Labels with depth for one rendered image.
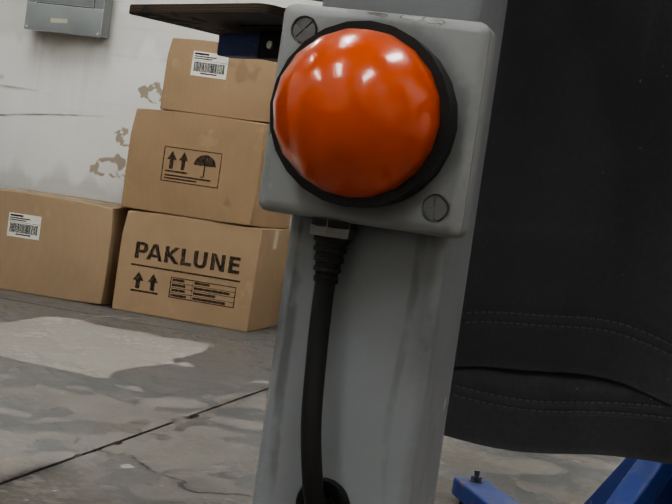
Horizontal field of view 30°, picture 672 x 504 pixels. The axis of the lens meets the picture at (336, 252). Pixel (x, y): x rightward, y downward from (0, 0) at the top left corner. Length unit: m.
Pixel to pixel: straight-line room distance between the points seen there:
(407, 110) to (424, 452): 0.09
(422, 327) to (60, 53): 5.70
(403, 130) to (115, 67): 5.59
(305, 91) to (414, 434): 0.09
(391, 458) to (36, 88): 5.74
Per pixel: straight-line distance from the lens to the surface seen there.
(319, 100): 0.26
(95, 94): 5.88
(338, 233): 0.30
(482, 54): 0.29
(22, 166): 6.03
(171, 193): 5.18
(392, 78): 0.27
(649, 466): 1.85
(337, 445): 0.31
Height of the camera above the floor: 0.63
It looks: 3 degrees down
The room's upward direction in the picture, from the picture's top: 8 degrees clockwise
